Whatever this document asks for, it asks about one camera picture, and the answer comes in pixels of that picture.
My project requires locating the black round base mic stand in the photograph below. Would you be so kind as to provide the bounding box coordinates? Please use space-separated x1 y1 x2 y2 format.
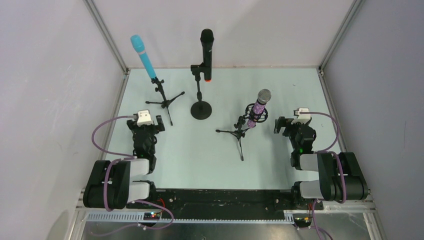
190 62 212 120

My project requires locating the black tripod shock mount stand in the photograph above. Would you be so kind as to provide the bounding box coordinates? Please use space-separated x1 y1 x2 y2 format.
215 103 252 161

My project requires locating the blue microphone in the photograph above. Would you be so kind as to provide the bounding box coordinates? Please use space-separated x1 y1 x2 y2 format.
130 34 157 79

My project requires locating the purple glitter microphone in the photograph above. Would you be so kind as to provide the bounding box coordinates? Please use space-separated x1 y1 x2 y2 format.
246 88 272 129

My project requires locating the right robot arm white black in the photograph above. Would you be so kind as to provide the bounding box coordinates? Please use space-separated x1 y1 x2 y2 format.
274 116 369 203

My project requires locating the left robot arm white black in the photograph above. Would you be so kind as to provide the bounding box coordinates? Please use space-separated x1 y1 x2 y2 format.
82 110 165 212

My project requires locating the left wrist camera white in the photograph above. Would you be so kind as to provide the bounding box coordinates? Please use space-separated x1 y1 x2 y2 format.
134 109 154 127

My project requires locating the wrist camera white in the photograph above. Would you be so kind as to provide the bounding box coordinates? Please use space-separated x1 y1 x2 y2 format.
291 107 312 125
134 109 154 127

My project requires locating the black microphone orange end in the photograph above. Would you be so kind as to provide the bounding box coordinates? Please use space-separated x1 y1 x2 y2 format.
200 28 215 82

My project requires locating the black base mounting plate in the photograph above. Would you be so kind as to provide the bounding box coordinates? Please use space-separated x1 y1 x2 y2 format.
126 188 299 220

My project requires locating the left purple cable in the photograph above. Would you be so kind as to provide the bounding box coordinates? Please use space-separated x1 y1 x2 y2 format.
91 115 175 231

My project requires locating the small black tripod stand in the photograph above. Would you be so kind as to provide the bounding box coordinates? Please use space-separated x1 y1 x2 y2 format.
145 77 185 126

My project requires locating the grey slotted cable duct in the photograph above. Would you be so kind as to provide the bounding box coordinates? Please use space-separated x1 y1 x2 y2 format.
86 211 296 225

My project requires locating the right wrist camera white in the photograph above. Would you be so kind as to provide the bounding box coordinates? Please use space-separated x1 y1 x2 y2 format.
291 107 312 125

